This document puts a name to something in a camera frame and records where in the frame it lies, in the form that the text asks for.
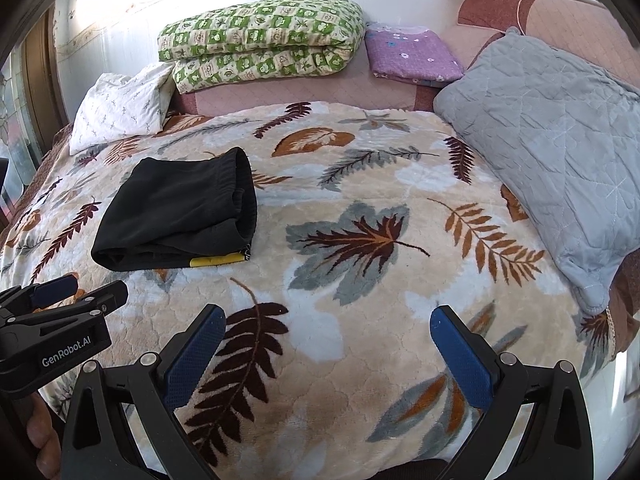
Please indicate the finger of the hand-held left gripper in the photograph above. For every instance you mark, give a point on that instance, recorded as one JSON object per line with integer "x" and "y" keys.
{"x": 107, "y": 297}
{"x": 55, "y": 290}

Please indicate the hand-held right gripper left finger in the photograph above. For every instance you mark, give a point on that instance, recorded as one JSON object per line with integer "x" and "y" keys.
{"x": 192, "y": 355}

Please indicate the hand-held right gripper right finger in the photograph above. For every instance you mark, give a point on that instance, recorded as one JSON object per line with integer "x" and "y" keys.
{"x": 462, "y": 355}

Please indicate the black pants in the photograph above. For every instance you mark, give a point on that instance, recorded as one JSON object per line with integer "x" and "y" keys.
{"x": 170, "y": 210}

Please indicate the person's left hand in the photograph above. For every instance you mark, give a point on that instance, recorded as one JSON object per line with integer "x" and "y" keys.
{"x": 42, "y": 435}

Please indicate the etched glass pane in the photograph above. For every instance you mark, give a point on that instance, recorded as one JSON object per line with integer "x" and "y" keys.
{"x": 17, "y": 115}

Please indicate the white patterned pillow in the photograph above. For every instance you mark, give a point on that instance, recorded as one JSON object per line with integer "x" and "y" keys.
{"x": 120, "y": 105}

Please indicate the leaf printed plush blanket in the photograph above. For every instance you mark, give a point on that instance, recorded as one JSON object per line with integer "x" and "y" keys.
{"x": 350, "y": 170}

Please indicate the grey quilted cover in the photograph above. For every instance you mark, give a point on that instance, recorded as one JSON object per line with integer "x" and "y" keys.
{"x": 545, "y": 150}

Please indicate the pink brown quilted bed sheet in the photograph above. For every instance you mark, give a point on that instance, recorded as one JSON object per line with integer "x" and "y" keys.
{"x": 300, "y": 90}

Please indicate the green checked quilt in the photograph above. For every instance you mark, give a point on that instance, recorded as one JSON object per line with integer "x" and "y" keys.
{"x": 260, "y": 40}

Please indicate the purple floral folded blanket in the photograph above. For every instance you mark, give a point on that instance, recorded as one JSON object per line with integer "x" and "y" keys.
{"x": 410, "y": 55}

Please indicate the pink brown quilted headboard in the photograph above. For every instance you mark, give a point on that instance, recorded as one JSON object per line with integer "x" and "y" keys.
{"x": 560, "y": 25}

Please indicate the brown wooden door frame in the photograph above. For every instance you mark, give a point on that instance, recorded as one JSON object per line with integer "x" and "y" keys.
{"x": 45, "y": 70}

